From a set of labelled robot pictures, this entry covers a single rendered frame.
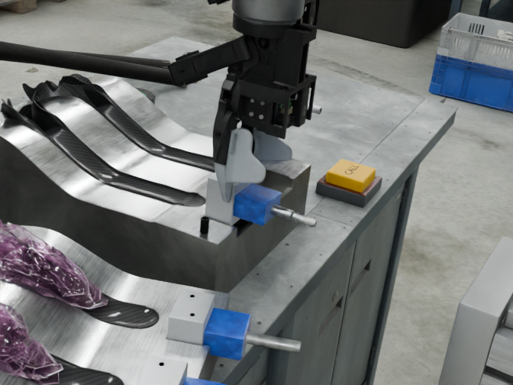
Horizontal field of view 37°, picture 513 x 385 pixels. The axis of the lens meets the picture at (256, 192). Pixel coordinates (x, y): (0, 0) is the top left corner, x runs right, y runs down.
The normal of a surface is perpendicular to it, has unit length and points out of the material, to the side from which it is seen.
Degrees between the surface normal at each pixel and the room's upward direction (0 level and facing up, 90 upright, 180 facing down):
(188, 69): 89
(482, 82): 91
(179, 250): 90
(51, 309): 29
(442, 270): 0
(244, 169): 79
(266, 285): 0
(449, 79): 90
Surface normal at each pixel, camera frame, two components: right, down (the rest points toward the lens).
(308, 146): 0.09, -0.88
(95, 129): 0.50, -0.64
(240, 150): -0.44, 0.21
